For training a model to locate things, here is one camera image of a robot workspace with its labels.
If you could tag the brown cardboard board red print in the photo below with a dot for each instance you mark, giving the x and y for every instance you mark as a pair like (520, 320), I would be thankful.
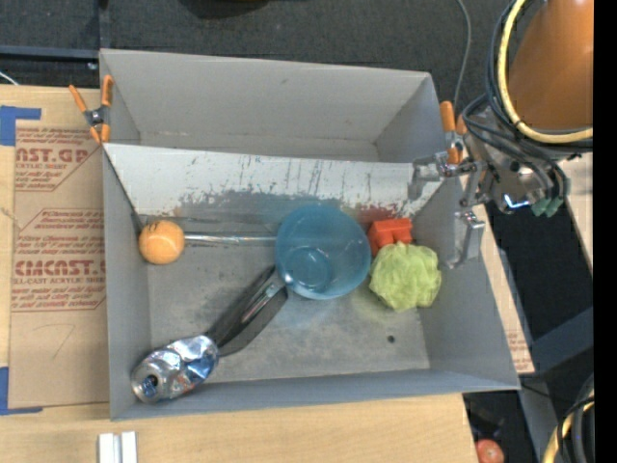
(58, 239)

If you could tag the orange-red toy block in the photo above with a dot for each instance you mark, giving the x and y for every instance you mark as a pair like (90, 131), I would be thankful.
(388, 232)

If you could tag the orange ball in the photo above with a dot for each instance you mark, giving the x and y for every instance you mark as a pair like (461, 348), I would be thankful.
(161, 242)

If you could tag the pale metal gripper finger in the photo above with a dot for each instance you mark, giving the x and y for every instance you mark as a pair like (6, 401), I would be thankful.
(468, 239)
(429, 171)

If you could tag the grey metal bin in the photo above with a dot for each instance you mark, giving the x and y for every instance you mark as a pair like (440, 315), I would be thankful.
(308, 345)

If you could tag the crushed silver can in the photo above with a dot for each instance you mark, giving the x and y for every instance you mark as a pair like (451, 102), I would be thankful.
(173, 369)

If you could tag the clear blue plastic bowl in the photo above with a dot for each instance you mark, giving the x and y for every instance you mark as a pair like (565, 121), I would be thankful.
(332, 244)

